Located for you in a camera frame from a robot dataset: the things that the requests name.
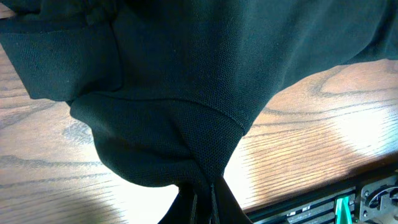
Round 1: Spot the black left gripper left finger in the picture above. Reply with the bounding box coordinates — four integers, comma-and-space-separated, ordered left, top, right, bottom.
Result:
159, 185, 197, 224

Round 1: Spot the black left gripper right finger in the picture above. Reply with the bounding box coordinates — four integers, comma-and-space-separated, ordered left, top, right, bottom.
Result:
211, 177, 252, 224

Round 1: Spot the black polo shirt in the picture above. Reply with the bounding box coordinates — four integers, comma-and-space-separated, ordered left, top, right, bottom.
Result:
1, 0, 397, 189

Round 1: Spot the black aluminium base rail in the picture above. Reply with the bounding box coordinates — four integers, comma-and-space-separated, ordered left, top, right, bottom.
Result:
247, 163, 397, 224

